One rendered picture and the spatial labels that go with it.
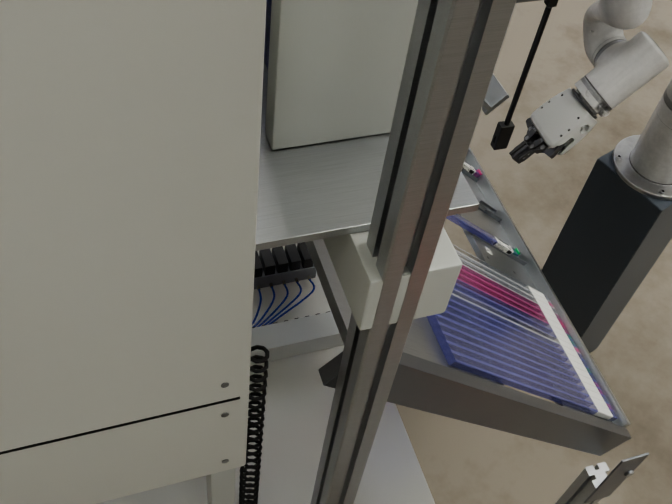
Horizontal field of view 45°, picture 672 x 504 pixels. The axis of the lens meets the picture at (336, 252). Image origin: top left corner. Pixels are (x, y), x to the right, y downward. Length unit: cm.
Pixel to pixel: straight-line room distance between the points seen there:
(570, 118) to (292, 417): 77
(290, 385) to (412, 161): 95
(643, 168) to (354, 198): 123
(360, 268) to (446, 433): 153
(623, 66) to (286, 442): 92
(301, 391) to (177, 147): 96
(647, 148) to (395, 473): 87
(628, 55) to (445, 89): 115
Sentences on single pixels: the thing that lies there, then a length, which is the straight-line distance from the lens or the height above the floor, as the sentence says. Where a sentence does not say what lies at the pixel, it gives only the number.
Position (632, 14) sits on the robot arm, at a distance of 152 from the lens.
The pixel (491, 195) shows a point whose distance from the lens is 164.
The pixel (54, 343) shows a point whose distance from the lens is 66.
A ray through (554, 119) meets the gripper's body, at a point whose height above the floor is 86.
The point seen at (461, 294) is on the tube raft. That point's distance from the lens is 113.
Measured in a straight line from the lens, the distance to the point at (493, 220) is 158.
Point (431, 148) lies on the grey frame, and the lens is 52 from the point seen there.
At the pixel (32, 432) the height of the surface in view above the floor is 119.
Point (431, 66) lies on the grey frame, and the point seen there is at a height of 158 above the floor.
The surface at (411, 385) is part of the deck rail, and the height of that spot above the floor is 110.
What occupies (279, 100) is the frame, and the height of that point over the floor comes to 145.
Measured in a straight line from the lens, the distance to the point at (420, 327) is 97.
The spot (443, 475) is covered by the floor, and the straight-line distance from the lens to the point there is 210.
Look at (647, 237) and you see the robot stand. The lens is 188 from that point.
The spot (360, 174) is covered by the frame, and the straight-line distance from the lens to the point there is 68.
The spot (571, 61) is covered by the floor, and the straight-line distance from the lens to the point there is 334.
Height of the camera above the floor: 187
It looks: 51 degrees down
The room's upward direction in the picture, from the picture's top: 10 degrees clockwise
